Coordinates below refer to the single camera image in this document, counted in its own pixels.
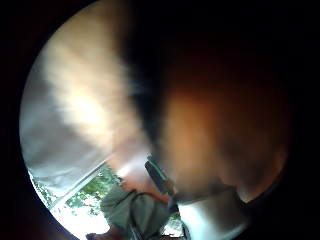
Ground person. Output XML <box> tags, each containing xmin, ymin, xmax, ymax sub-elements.
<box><xmin>85</xmin><ymin>153</ymin><xmax>184</xmax><ymax>240</ymax></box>

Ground green trees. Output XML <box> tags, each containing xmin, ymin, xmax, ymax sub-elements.
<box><xmin>31</xmin><ymin>162</ymin><xmax>125</xmax><ymax>214</ymax></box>

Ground orange white black furry soft toy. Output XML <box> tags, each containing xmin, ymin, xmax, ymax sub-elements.
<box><xmin>42</xmin><ymin>0</ymin><xmax>292</xmax><ymax>205</ymax></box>

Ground white roof beam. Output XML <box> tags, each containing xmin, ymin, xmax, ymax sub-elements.
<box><xmin>48</xmin><ymin>161</ymin><xmax>108</xmax><ymax>211</ymax></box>

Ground thin black cable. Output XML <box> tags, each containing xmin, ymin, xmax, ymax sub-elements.
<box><xmin>127</xmin><ymin>191</ymin><xmax>158</xmax><ymax>240</ymax></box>

